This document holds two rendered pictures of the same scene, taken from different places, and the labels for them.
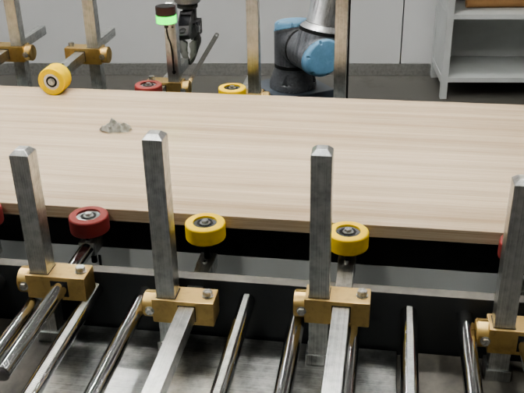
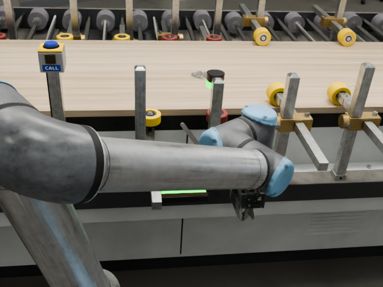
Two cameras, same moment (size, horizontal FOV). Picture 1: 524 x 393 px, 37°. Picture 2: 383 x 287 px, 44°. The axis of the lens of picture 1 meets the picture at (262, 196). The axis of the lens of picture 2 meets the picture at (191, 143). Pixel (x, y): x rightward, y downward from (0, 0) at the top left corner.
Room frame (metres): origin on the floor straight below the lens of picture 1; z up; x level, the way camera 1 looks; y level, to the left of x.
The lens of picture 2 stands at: (3.61, -0.25, 1.75)
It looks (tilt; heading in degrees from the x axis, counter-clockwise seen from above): 33 degrees down; 161
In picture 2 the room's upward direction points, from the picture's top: 4 degrees clockwise
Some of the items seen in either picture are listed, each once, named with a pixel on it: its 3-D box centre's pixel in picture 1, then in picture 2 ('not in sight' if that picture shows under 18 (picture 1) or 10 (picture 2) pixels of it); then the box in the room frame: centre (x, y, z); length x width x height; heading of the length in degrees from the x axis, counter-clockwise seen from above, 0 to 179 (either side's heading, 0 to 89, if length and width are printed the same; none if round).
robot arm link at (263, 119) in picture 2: not in sight; (256, 130); (2.68, 0.24, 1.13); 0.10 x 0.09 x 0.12; 114
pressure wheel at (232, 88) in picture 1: (232, 104); (150, 125); (2.14, 0.08, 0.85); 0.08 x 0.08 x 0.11
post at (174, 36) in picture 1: (175, 79); (212, 141); (2.32, 0.26, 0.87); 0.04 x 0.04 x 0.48; 80
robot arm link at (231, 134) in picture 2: not in sight; (228, 144); (2.73, 0.14, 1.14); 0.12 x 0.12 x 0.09; 24
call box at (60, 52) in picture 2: not in sight; (52, 58); (2.24, -0.24, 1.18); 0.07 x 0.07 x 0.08; 80
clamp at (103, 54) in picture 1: (88, 54); (290, 122); (2.37, 0.53, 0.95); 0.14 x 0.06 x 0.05; 80
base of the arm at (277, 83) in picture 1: (292, 73); not in sight; (3.04, -0.14, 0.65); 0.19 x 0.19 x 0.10
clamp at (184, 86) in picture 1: (168, 87); not in sight; (2.32, 0.28, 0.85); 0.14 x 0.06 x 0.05; 80
